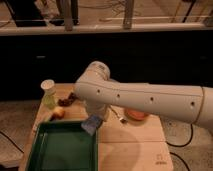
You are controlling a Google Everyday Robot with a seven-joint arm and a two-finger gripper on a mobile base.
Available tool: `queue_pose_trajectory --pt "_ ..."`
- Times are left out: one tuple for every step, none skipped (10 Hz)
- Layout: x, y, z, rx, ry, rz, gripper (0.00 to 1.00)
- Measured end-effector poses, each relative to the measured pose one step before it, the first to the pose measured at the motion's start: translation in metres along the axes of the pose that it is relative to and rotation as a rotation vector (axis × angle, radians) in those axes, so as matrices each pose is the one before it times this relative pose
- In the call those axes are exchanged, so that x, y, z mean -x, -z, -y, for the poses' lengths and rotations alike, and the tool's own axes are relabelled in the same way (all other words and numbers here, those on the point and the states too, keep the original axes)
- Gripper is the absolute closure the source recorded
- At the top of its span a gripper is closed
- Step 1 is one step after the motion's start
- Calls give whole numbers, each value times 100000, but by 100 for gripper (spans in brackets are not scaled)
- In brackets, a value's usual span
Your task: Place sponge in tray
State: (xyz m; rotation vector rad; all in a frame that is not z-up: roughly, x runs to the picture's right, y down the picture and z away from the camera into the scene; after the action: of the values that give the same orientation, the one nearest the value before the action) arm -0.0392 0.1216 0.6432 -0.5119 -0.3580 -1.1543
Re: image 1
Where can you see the blue sponge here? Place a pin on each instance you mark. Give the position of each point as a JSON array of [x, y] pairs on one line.
[[92, 124]]

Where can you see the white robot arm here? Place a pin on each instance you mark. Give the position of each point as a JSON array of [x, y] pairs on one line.
[[190, 104]]

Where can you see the green plastic tray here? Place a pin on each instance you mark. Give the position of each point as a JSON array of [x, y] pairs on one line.
[[63, 146]]

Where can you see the metal spoon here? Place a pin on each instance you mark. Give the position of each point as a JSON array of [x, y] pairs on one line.
[[120, 118]]

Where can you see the dark brown toy object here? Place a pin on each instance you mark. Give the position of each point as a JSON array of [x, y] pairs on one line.
[[67, 101]]

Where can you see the orange round bowl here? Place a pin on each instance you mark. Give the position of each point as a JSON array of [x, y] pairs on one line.
[[135, 115]]

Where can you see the small apple-like fruit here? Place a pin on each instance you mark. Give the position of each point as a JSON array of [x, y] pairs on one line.
[[58, 112]]

